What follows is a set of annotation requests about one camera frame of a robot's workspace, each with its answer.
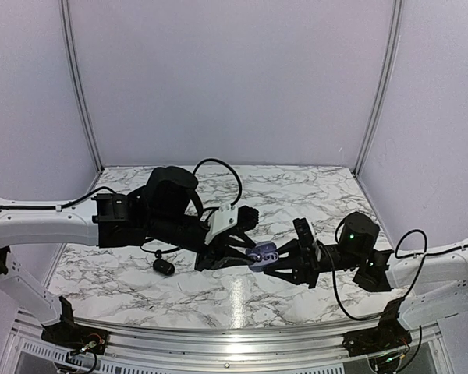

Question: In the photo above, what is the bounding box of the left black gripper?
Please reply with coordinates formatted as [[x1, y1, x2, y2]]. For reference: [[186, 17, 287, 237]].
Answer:
[[149, 210, 257, 272]]

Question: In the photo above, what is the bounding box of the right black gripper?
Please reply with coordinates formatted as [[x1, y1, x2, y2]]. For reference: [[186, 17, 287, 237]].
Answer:
[[262, 239, 363, 290]]

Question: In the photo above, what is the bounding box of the purple earbud charging case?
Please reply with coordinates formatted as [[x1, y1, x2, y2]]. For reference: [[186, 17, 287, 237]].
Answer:
[[245, 242, 279, 273]]

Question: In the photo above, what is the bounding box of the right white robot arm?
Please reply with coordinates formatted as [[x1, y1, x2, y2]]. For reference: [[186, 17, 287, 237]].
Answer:
[[263, 212, 468, 349]]

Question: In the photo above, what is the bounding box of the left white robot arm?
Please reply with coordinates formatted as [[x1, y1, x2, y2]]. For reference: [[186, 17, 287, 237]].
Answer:
[[0, 166, 259, 347]]

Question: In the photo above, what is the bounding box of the black earbud charging case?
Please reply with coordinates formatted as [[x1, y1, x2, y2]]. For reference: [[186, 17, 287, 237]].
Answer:
[[153, 259, 176, 277]]

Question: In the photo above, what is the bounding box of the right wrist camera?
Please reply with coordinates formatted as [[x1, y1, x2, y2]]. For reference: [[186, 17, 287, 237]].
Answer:
[[293, 218, 321, 260]]

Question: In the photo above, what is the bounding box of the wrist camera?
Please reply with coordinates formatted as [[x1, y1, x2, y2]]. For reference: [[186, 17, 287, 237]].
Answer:
[[293, 218, 321, 260], [205, 204, 259, 245]]

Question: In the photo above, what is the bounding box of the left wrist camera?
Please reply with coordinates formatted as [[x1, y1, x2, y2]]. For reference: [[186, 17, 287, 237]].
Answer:
[[205, 204, 259, 245]]

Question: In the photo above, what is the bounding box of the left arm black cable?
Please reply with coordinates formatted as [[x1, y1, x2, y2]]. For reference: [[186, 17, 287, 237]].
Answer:
[[140, 157, 243, 254]]

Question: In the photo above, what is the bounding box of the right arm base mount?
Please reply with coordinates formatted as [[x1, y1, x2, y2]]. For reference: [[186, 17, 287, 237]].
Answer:
[[342, 298, 412, 357]]

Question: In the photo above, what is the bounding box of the aluminium front rail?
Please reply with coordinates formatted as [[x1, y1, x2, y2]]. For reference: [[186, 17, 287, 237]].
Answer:
[[0, 311, 455, 373]]

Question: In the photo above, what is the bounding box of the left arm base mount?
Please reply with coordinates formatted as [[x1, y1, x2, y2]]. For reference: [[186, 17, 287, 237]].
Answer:
[[41, 296, 108, 355]]

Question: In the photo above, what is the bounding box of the right aluminium corner post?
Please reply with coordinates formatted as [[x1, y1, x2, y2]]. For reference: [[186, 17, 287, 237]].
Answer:
[[353, 0, 405, 178]]

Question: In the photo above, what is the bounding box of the aluminium corner post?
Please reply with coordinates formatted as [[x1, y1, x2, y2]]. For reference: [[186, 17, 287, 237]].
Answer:
[[58, 0, 105, 174], [353, 0, 405, 178]]

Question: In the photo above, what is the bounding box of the left aluminium corner post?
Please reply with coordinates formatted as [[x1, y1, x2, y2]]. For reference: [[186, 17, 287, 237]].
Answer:
[[58, 0, 105, 174]]

